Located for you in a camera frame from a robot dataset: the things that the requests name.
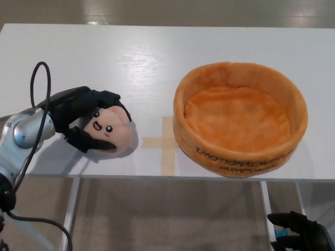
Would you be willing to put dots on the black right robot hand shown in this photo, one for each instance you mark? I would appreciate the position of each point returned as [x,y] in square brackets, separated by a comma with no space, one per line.
[306,230]

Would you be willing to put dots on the orange plush round plate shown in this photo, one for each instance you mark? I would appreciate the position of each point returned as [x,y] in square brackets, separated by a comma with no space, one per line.
[235,123]

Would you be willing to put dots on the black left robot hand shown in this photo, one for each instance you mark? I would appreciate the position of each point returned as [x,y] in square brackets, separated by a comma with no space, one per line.
[76,104]

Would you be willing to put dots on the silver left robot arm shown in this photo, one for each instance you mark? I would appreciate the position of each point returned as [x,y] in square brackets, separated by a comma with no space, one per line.
[23,130]

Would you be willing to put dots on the long beige tape strip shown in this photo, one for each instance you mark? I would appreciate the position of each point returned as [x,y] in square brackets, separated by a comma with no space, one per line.
[168,159]

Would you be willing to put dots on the white table frame bar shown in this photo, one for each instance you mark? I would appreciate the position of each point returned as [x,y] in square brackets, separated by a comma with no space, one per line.
[299,196]

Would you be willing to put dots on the light blue slanted bar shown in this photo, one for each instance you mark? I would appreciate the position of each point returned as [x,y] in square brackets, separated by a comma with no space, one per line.
[28,232]

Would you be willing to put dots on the short beige tape strip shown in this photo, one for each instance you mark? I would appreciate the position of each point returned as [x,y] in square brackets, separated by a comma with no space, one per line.
[154,143]

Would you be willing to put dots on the pink round plush toy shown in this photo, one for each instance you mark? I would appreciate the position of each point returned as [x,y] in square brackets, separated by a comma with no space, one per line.
[115,125]

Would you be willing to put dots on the white table leg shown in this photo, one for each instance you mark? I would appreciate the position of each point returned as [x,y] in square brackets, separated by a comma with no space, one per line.
[267,204]
[71,204]

